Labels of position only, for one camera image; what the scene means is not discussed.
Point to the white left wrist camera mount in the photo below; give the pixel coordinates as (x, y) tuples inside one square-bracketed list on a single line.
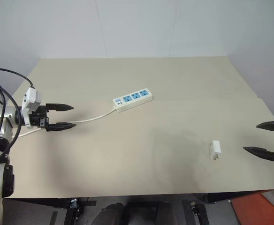
[(30, 98)]

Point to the black table frame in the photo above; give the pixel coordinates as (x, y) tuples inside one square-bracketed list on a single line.
[(151, 197)]

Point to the orange floor mat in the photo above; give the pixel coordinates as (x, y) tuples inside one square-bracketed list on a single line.
[(256, 211)]

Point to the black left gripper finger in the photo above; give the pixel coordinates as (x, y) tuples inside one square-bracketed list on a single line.
[(59, 107), (60, 126)]

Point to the white plug adapter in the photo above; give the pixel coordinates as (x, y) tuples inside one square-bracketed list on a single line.
[(215, 148)]

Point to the dark rounded shape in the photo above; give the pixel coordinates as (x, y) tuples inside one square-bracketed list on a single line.
[(110, 214)]

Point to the white power strip blue sockets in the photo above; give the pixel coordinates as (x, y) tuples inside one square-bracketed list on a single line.
[(133, 98)]

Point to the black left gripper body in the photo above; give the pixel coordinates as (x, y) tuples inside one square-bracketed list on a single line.
[(39, 119)]

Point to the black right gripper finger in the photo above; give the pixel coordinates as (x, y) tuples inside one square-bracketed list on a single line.
[(268, 125), (262, 152)]

